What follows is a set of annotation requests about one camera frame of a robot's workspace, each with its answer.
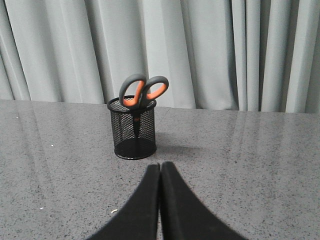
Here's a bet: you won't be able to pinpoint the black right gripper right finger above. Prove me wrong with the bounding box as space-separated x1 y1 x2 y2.
160 161 244 240

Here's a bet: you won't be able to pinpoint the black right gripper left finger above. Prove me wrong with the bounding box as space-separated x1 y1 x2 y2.
89 164 160 240

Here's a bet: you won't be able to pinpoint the grey and orange scissors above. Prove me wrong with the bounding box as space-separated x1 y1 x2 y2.
118 72 170 139

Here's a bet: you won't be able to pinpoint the black mesh pen bucket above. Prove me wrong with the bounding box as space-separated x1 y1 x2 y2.
107 97 157 160

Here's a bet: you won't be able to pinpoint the grey curtain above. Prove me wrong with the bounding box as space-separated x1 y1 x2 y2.
0 0 320 113

